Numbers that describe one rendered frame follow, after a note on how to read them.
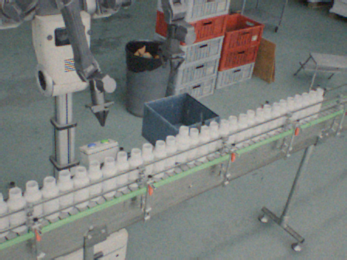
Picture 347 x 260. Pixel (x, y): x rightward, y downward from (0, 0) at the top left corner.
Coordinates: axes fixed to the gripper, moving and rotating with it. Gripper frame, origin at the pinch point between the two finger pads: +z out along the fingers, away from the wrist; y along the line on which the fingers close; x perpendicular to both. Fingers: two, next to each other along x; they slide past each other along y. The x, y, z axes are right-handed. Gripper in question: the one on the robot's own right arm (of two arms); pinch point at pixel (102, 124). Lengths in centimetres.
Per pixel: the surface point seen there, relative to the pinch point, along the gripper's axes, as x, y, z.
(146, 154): -17.7, 8.5, 11.6
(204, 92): 186, 215, 52
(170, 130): 24, 50, 20
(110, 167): -19.0, -8.8, 11.3
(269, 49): 172, 304, 19
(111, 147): -3.8, 0.4, 9.3
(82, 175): -19.3, -20.3, 10.5
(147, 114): 44, 50, 15
